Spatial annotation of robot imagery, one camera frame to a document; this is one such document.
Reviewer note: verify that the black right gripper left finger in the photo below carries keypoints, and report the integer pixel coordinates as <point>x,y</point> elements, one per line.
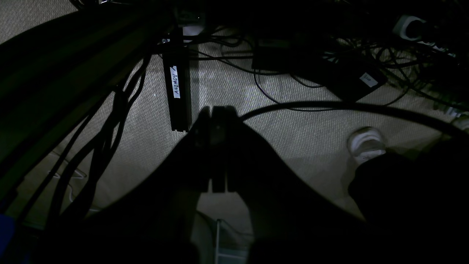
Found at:
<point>151,224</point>

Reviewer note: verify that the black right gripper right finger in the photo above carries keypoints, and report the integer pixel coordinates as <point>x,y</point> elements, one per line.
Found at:
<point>293,223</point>

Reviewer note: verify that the white sneaker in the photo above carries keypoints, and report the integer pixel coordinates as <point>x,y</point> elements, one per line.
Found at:
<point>366,144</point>

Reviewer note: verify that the black power adapter box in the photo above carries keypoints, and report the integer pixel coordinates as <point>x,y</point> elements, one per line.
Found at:
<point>348,76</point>

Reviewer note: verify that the black bar with Asimov label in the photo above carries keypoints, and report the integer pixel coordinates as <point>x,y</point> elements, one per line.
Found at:
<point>176,66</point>

